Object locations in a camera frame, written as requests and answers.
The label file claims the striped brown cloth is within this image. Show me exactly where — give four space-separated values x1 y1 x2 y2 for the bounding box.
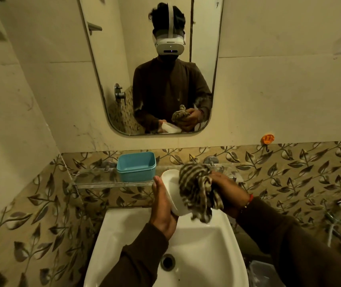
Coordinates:
178 162 225 224

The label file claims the glass wall shelf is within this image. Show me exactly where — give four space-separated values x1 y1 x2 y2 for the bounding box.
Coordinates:
71 166 244 189

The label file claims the person's right hand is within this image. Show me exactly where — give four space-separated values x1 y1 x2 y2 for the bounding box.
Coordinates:
209 172 251 219

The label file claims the person's left hand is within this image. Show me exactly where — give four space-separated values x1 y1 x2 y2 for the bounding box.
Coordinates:
149 175 179 240

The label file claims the white plastic container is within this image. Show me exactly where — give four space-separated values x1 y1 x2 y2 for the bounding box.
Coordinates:
161 169 195 217

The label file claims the person's right forearm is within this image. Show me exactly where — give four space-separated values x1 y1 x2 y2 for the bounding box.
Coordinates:
236 197 341 287

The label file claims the person's left forearm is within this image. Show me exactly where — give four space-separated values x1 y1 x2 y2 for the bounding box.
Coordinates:
99 222 170 287

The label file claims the wall mirror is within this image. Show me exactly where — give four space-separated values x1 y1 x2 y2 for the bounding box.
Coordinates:
78 0 225 136

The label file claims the blue plastic box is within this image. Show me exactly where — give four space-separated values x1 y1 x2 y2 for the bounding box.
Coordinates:
116 151 157 183

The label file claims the metal sink drain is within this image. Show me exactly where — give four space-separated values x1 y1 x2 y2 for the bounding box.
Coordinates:
160 254 176 272

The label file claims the white ceramic sink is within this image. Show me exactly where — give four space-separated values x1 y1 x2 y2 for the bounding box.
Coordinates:
83 207 250 287

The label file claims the clear plastic tub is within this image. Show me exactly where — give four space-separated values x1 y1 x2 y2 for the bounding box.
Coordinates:
248 260 279 287

